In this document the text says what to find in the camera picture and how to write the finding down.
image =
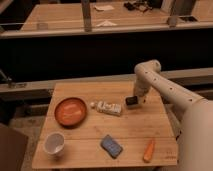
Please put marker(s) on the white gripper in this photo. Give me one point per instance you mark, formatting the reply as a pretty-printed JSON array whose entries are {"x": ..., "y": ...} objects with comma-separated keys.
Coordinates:
[{"x": 140, "y": 91}]

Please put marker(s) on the black eraser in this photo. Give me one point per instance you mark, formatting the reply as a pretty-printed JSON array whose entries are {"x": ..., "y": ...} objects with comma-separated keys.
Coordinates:
[{"x": 131, "y": 101}]

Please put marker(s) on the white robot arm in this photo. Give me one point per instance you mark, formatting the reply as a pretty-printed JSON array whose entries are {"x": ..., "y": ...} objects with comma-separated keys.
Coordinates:
[{"x": 195, "y": 143}]

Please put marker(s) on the white ceramic cup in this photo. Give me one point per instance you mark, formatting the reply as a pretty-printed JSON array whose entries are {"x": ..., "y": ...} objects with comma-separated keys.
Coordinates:
[{"x": 54, "y": 144}]

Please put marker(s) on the white tube with label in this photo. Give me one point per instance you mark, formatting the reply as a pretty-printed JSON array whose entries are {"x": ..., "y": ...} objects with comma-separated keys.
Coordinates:
[{"x": 107, "y": 108}]

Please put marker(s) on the orange carrot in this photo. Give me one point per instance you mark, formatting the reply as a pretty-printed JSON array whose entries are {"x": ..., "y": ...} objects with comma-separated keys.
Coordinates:
[{"x": 149, "y": 151}]

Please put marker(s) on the blue sponge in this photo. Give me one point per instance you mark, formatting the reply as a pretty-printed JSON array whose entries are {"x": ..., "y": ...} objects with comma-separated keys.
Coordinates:
[{"x": 112, "y": 147}]

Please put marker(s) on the crumpled white paper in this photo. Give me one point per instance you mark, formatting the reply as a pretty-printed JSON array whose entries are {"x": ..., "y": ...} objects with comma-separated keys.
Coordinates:
[{"x": 106, "y": 23}]

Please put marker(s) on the orange bowl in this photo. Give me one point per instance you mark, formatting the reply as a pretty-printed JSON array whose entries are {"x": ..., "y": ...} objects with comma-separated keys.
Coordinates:
[{"x": 70, "y": 111}]

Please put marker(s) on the dark tool pile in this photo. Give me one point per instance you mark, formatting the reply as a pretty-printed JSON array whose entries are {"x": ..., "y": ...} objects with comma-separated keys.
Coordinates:
[{"x": 143, "y": 5}]

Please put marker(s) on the white paper sheet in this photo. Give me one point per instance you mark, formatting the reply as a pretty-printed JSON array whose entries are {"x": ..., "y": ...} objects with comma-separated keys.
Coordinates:
[{"x": 104, "y": 8}]

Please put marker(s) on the metal clamp at left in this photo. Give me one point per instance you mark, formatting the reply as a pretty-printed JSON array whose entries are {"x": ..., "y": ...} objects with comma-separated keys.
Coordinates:
[{"x": 10, "y": 83}]

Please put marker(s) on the brown cardboard box corner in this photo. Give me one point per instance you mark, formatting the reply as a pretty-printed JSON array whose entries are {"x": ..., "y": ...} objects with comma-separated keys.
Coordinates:
[{"x": 12, "y": 148}]

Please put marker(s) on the metal post right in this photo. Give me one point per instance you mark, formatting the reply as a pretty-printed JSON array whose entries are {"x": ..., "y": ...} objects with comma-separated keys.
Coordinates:
[{"x": 181, "y": 9}]

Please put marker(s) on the metal post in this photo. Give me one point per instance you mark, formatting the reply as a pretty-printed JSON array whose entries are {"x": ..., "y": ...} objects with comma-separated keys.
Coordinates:
[
  {"x": 181, "y": 9},
  {"x": 86, "y": 15}
]

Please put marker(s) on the metal post left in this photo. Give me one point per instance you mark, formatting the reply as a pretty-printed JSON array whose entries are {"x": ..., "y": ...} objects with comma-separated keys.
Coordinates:
[{"x": 86, "y": 15}]

